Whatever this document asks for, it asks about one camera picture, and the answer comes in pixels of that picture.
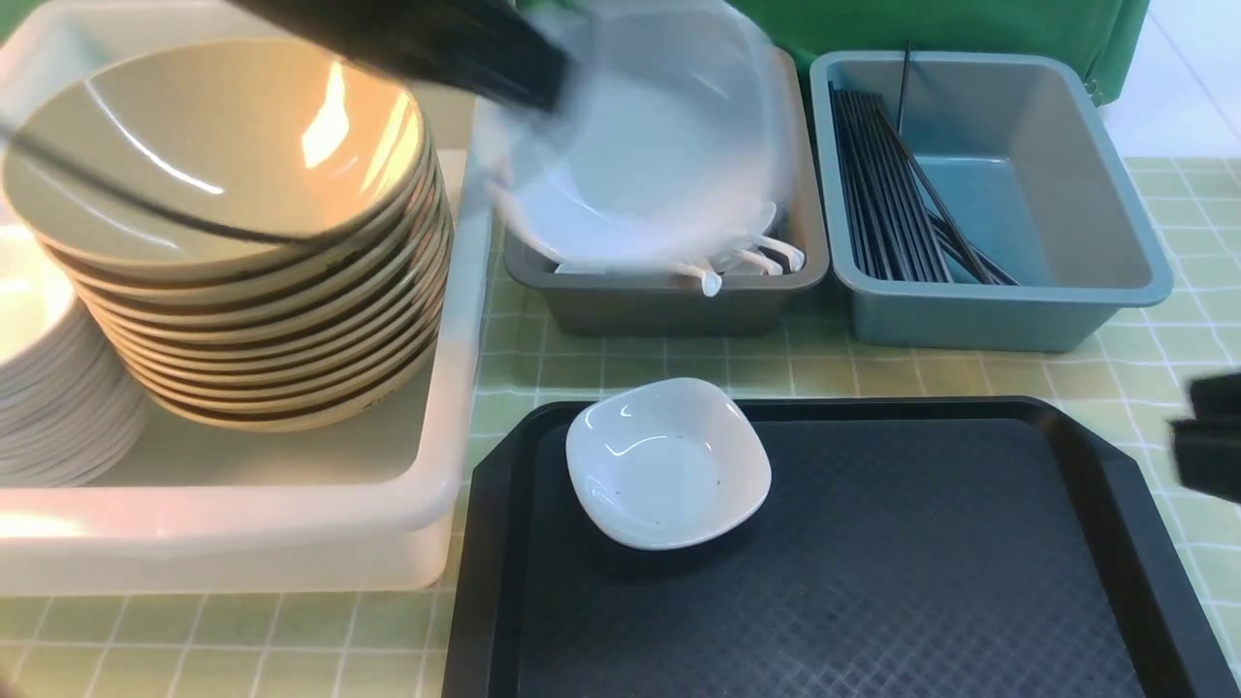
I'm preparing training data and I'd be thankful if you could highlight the grey spoon bin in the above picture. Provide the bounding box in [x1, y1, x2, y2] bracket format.
[503, 48, 831, 337]

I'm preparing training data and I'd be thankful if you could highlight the blue chopstick bin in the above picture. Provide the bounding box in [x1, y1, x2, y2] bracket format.
[810, 51, 1173, 353]

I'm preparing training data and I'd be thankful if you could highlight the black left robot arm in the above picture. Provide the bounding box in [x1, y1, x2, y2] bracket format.
[235, 1, 580, 114]

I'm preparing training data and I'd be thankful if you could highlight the green checkered tablecloth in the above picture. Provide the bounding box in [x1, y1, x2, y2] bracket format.
[2, 156, 1240, 697]

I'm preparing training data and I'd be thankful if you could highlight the white square dish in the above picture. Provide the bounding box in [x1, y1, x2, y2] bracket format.
[473, 1, 795, 270]
[563, 378, 773, 551]

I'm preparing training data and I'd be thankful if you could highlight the bundle of black chopsticks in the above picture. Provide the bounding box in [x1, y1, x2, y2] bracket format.
[828, 43, 1019, 287]

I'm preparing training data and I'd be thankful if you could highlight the stack of white plates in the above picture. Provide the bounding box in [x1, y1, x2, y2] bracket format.
[1, 224, 150, 488]

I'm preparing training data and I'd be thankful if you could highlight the pile of white soup spoons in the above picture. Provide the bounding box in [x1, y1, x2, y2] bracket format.
[553, 202, 807, 298]

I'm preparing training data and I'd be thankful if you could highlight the green cloth backdrop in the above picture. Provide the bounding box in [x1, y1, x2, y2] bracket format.
[504, 0, 1150, 137]

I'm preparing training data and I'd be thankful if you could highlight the stack of tan noodle bowls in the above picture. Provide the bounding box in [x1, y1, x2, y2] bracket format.
[2, 37, 454, 432]

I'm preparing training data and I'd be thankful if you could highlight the large white plastic bin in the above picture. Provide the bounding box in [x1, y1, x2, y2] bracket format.
[2, 1, 493, 597]

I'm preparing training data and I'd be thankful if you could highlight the black serving tray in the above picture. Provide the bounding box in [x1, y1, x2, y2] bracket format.
[442, 397, 1239, 697]

